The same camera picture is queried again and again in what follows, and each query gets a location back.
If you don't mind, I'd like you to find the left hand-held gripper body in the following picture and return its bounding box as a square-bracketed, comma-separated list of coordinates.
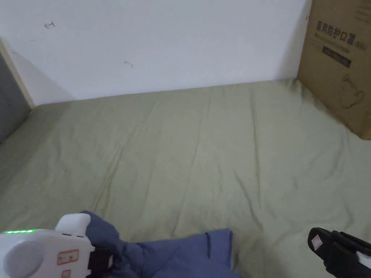
[0, 212, 114, 278]

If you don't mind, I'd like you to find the dark blue shirt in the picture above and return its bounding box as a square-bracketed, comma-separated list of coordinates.
[78, 210, 243, 278]

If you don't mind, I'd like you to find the grey padded headboard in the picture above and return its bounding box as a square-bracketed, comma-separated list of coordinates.
[0, 36, 36, 145]

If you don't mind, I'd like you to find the bed with pale green sheet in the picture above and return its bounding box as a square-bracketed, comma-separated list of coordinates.
[0, 77, 371, 278]

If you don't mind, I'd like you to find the brown cardboard carton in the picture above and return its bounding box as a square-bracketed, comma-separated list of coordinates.
[297, 0, 371, 141]

